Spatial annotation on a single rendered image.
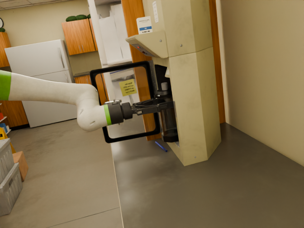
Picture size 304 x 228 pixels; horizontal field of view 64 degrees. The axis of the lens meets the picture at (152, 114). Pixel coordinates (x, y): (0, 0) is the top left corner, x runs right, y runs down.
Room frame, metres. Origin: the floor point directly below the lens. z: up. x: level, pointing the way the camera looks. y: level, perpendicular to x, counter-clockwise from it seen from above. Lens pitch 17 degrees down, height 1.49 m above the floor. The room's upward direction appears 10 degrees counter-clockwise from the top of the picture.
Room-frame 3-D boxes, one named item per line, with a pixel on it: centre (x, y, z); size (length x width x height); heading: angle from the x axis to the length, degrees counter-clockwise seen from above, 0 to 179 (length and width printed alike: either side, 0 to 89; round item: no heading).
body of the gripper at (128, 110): (1.06, 0.08, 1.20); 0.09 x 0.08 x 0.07; 100
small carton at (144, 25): (1.02, -0.03, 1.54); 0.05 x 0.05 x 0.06; 5
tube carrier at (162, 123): (1.09, -0.08, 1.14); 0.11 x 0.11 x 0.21
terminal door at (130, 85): (1.25, 0.12, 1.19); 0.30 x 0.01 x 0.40; 93
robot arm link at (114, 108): (1.05, 0.15, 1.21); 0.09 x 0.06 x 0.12; 10
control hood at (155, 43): (1.10, -0.02, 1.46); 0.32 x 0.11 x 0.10; 10
